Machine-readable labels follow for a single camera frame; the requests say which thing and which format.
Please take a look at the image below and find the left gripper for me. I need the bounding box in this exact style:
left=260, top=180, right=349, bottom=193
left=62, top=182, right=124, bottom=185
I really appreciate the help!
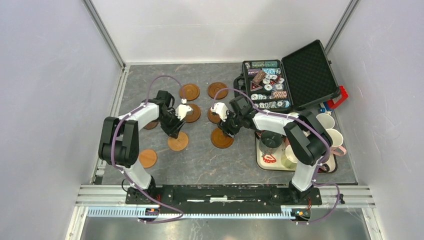
left=156, top=110, right=187, bottom=140

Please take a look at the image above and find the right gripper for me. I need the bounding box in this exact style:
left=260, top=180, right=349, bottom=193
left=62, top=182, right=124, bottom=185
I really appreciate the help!
left=217, top=108, right=243, bottom=138

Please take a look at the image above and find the light cork coaster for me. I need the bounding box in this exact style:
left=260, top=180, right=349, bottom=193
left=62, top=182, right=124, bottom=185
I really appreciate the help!
left=167, top=131, right=189, bottom=152

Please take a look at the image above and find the wooden coaster four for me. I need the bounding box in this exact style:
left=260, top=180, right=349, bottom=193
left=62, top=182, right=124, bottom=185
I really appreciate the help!
left=210, top=128, right=234, bottom=149

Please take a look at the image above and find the wooden coaster five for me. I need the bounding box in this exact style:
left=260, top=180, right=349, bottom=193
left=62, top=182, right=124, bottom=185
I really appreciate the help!
left=185, top=103, right=201, bottom=123

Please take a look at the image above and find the dark walnut coaster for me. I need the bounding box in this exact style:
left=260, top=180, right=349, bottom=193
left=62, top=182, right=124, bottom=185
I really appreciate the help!
left=143, top=121, right=159, bottom=130

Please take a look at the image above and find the wooden coaster three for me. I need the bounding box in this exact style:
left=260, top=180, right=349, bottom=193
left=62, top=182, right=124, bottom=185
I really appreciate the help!
left=207, top=108, right=221, bottom=124

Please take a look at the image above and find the orange coaster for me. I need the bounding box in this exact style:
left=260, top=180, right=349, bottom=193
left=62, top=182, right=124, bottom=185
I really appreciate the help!
left=138, top=149, right=158, bottom=168

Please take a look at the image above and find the wooden coaster one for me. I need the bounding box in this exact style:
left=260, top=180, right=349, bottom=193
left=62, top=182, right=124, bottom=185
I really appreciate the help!
left=179, top=83, right=200, bottom=101

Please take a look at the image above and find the wooden coaster two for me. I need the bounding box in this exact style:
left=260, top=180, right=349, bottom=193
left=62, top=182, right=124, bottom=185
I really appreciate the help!
left=207, top=82, right=228, bottom=100

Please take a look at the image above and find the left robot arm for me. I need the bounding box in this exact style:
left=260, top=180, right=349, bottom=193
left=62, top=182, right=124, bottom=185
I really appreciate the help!
left=98, top=90, right=193, bottom=204

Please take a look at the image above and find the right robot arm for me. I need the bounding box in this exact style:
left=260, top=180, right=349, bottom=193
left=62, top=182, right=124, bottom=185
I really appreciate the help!
left=210, top=95, right=333, bottom=204

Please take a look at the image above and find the grey green mug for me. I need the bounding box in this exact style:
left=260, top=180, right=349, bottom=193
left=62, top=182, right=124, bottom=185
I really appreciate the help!
left=259, top=130, right=283, bottom=155

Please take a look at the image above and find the white serving tray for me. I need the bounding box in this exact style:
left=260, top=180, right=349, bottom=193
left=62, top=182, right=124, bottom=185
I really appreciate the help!
left=254, top=131, right=338, bottom=174

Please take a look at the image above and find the light green mug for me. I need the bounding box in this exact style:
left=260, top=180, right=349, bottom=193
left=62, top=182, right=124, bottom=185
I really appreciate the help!
left=281, top=145, right=298, bottom=171

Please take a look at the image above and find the black poker chip case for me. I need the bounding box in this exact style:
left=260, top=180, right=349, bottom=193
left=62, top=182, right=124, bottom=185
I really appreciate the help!
left=233, top=39, right=341, bottom=114

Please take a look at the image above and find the light blue mug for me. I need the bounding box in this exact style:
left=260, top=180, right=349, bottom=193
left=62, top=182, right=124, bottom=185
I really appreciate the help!
left=316, top=113, right=336, bottom=129

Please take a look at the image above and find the red plastic block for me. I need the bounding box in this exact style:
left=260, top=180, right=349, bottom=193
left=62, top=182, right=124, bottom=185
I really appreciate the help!
left=325, top=85, right=349, bottom=111

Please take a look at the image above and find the pink mug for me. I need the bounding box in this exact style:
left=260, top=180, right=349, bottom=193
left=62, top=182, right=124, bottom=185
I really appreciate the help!
left=326, top=128, right=347, bottom=156

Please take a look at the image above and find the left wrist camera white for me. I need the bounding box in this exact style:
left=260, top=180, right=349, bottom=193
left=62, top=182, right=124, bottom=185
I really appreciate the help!
left=175, top=104, right=193, bottom=121

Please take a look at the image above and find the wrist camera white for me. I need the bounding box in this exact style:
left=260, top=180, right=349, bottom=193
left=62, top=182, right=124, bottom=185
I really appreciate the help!
left=210, top=102, right=229, bottom=122
left=175, top=104, right=193, bottom=121

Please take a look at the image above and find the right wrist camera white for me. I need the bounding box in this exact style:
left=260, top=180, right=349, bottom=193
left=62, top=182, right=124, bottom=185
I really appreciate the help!
left=210, top=102, right=229, bottom=122

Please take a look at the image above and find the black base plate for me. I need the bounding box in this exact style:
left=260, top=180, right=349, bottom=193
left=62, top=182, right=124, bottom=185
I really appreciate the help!
left=125, top=184, right=323, bottom=216

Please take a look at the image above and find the aluminium frame rail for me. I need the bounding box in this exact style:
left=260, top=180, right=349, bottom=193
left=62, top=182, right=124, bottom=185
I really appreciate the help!
left=75, top=184, right=376, bottom=221

